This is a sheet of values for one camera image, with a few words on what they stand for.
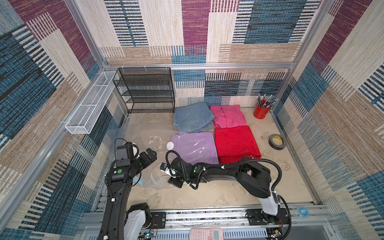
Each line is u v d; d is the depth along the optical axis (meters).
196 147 0.89
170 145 0.97
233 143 1.05
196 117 1.09
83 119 0.71
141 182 0.82
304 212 0.76
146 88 1.08
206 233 0.69
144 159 0.68
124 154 0.57
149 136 0.99
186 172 0.66
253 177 0.51
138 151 0.64
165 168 0.73
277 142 1.01
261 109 1.09
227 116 1.08
